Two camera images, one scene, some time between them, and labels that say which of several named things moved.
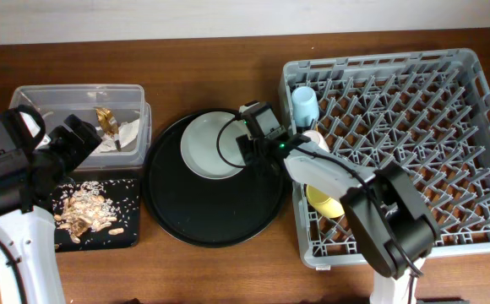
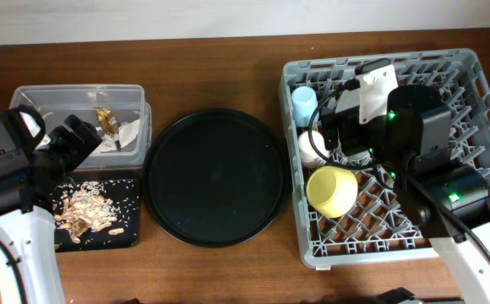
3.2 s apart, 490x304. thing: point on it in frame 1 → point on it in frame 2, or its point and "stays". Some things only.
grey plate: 209,144 → 347,99
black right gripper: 247,149 → 344,132
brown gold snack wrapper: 106,121 stays
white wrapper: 127,132 stays
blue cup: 305,105 stays
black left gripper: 79,150 stays
